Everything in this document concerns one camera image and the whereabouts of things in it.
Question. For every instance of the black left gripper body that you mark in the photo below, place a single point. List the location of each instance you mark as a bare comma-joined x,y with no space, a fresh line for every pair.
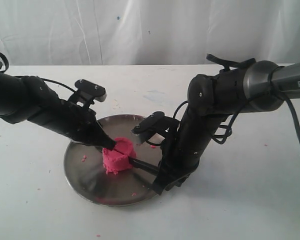
69,120

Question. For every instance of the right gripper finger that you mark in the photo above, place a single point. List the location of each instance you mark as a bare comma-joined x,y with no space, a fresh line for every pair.
177,183
164,180

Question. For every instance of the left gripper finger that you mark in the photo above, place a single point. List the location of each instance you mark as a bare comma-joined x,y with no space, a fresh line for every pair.
101,139

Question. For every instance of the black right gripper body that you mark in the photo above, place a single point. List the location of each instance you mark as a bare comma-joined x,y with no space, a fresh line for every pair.
181,149

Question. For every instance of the pink play dough chunk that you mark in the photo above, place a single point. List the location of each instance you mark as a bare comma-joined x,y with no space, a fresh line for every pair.
114,161

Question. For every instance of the black serrated knife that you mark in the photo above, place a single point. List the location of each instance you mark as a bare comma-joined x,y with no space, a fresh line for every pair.
147,167

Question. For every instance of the pink putty mound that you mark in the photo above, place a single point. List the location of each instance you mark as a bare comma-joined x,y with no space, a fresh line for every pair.
123,149

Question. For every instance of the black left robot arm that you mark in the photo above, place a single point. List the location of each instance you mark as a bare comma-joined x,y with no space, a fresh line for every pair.
29,98

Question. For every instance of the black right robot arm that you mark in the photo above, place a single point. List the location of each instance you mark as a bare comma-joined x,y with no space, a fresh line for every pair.
213,104

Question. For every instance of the round steel plate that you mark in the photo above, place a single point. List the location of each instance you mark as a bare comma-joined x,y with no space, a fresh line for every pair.
85,173

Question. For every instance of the white backdrop curtain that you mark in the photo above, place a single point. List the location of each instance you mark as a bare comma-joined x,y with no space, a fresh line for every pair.
148,32

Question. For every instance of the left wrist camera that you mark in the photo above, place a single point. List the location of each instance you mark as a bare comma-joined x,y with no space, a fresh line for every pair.
87,90

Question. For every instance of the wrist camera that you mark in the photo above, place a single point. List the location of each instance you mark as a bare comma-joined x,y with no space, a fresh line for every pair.
156,123
87,90

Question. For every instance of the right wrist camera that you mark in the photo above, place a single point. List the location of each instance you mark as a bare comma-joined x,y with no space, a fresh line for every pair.
156,123

